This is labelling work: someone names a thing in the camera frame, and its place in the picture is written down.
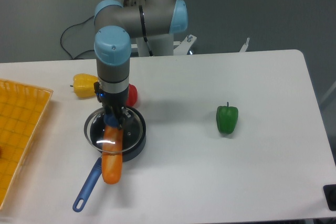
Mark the black pot blue handle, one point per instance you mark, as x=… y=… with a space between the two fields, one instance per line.
x=96 y=171

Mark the yellow toy bell pepper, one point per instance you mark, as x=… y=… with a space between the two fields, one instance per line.
x=83 y=85

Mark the glass lid blue knob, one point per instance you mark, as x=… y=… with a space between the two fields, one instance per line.
x=133 y=134

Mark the black device at table corner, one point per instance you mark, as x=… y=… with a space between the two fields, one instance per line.
x=330 y=192

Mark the orange toy baguette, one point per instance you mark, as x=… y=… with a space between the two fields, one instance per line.
x=111 y=156

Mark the red toy bell pepper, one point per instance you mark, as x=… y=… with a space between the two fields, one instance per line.
x=132 y=96

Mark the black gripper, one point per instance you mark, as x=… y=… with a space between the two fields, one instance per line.
x=114 y=103

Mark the orange plastic basket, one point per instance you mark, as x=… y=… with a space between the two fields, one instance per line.
x=22 y=108

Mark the small black camera module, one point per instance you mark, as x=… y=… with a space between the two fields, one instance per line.
x=96 y=86

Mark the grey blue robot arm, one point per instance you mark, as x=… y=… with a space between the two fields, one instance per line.
x=115 y=26

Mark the green toy bell pepper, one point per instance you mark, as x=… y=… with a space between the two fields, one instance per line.
x=226 y=118

